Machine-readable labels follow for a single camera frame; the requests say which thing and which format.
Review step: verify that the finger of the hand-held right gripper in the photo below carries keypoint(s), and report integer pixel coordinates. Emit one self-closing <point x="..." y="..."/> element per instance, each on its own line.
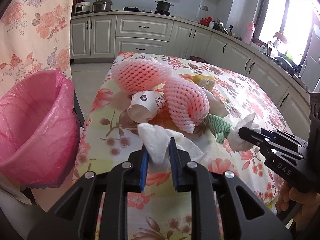
<point x="250" y="133"/>
<point x="282" y="137"/>

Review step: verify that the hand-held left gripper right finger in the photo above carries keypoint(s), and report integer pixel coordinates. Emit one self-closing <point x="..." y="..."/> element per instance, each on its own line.
<point x="173" y="166"/>

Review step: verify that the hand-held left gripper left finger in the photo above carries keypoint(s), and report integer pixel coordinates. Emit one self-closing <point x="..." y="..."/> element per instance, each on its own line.
<point x="143" y="171"/>

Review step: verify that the white paper tissue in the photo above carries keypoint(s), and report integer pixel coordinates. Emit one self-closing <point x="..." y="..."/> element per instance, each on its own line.
<point x="155" y="140"/>

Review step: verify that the curled pink foam fruit net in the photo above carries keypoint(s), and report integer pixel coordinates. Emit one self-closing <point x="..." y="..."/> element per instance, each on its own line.
<point x="185" y="100"/>

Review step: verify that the pink lined trash bin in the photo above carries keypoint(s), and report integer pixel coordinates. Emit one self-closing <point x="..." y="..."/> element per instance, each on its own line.
<point x="37" y="130"/>

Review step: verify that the person's right hand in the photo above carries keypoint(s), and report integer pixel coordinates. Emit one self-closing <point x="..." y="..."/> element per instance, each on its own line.
<point x="287" y="197"/>

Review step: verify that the green zigzag cloth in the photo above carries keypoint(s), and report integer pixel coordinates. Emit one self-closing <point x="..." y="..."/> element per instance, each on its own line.
<point x="217" y="127"/>

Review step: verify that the floral tablecloth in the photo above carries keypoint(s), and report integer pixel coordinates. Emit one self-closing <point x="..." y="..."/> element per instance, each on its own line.
<point x="237" y="92"/>

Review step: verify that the white plastic bag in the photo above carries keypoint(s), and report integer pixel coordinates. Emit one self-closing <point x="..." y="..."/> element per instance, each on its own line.
<point x="217" y="105"/>

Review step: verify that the white paper cup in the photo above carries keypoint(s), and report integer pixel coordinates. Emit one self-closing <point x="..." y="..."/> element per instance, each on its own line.
<point x="145" y="105"/>

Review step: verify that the red waste bin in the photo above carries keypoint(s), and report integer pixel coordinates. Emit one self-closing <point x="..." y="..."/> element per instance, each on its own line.
<point x="197" y="59"/>

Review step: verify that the large pink foam fruit net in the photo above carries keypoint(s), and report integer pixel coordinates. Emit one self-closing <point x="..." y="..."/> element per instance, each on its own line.
<point x="140" y="73"/>

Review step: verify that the pink thermos jug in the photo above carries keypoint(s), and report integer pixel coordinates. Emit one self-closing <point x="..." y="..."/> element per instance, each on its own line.
<point x="248" y="33"/>

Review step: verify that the steel tray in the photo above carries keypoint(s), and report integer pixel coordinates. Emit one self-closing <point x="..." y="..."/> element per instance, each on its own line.
<point x="222" y="26"/>

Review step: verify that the small white bottle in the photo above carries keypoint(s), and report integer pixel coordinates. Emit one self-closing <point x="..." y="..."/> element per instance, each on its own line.
<point x="211" y="25"/>

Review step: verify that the red kettle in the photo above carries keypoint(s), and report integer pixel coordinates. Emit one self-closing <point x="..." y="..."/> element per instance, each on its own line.
<point x="205" y="21"/>

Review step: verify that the kitchen window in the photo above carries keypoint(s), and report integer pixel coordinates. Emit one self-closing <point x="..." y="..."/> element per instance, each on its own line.
<point x="282" y="15"/>

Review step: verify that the cream kitchen cabinets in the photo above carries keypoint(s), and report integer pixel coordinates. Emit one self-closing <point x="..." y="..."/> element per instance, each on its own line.
<point x="142" y="35"/>

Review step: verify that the black cooking pot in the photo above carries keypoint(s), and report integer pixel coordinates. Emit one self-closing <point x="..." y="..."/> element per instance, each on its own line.
<point x="163" y="6"/>

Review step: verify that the black gas stove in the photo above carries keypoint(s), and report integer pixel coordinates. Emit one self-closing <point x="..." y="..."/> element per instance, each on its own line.
<point x="132" y="10"/>

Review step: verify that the steel pressure cooker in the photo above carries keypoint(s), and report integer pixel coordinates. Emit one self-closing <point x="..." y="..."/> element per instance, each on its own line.
<point x="102" y="5"/>

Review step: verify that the white rice cooker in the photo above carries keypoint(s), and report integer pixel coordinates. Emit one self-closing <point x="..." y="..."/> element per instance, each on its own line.
<point x="82" y="7"/>

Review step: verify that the floral curtain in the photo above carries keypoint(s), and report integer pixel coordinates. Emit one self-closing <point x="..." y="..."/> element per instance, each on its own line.
<point x="37" y="17"/>

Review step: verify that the wall power outlet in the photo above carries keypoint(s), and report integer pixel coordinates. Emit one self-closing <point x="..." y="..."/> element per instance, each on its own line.
<point x="203" y="7"/>

